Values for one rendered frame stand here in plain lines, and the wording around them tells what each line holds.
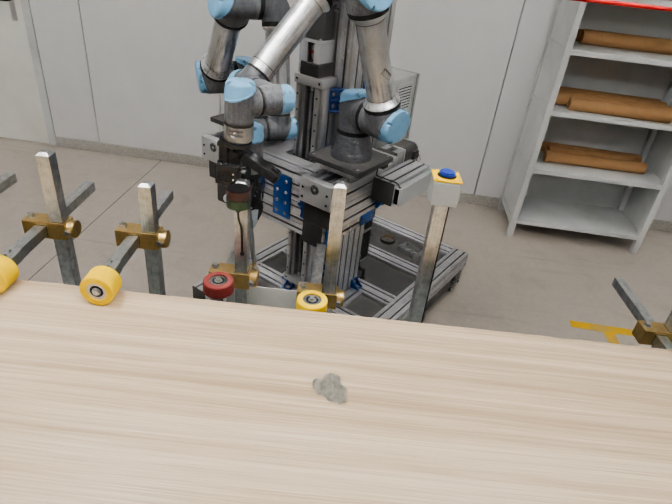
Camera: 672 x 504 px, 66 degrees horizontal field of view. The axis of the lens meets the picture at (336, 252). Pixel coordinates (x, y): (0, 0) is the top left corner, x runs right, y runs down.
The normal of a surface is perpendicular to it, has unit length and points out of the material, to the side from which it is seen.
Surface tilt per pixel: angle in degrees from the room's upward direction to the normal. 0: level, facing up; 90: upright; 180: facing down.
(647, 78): 90
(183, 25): 90
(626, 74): 90
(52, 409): 0
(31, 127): 90
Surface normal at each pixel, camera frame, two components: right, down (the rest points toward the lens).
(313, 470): 0.10, -0.84
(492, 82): -0.12, 0.51
